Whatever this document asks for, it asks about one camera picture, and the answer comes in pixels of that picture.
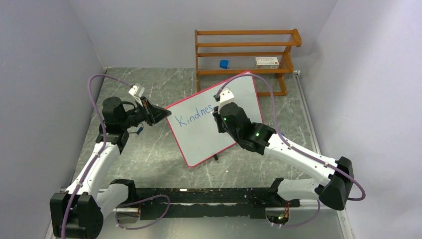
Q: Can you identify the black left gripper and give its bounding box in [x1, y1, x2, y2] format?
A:
[119, 97, 171, 129]

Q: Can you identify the pink framed whiteboard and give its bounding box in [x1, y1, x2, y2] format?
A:
[166, 71, 263, 167]

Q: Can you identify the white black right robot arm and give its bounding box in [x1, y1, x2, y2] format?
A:
[212, 103, 354, 211]

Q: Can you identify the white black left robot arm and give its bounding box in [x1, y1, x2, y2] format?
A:
[50, 97, 171, 239]

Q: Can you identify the blue eraser on shelf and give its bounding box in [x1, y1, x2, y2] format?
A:
[219, 60, 229, 69]

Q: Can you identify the white cardboard box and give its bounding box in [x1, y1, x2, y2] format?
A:
[255, 57, 280, 69]

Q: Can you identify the orange wooden shelf rack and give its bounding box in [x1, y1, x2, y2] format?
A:
[194, 28, 303, 96]

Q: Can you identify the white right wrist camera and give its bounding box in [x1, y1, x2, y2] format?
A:
[218, 88, 235, 110]

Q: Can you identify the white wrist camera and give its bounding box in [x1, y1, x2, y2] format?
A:
[218, 88, 235, 110]
[128, 84, 145, 107]

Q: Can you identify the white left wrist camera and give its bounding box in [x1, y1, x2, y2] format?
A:
[128, 84, 145, 107]

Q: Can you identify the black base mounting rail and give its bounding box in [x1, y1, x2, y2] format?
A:
[120, 187, 300, 220]

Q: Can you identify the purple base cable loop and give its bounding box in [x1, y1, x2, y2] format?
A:
[113, 194, 171, 231]

